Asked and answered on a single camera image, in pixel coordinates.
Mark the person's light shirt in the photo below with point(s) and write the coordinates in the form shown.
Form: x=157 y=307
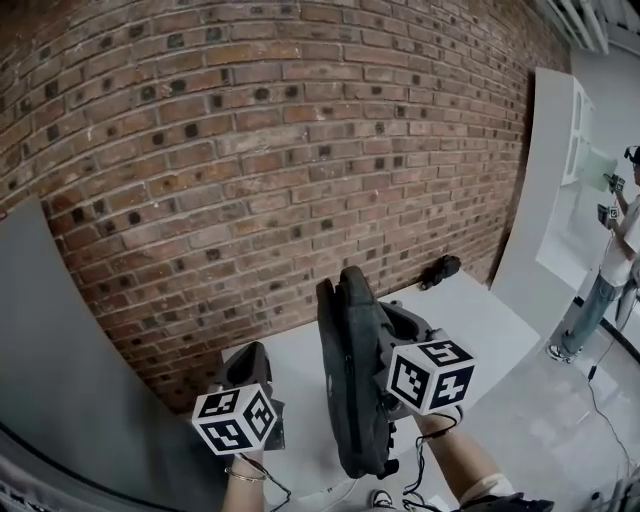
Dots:
x=492 y=487

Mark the person's right forearm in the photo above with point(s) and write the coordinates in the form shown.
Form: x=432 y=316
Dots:
x=460 y=460

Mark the grey metal shelf rack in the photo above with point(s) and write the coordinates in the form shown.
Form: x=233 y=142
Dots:
x=30 y=492

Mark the grey refrigerator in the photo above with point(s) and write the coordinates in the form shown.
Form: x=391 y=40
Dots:
x=60 y=350

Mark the tall white cabinet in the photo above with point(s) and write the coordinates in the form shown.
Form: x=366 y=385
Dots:
x=550 y=200

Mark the black folded umbrella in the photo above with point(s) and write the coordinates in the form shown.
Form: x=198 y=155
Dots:
x=440 y=270

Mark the dark grey backpack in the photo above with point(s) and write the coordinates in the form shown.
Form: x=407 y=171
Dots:
x=350 y=370

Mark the white table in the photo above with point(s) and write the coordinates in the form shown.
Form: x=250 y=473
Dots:
x=485 y=320

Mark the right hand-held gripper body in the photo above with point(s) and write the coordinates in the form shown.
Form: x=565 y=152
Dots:
x=415 y=380

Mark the person's right shoe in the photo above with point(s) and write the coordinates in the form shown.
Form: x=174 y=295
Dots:
x=382 y=500

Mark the person's left forearm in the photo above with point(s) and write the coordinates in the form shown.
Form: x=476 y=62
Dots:
x=245 y=495

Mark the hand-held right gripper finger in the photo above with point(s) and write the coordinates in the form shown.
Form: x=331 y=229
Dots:
x=410 y=325

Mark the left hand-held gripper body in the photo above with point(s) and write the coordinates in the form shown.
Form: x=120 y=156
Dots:
x=225 y=425

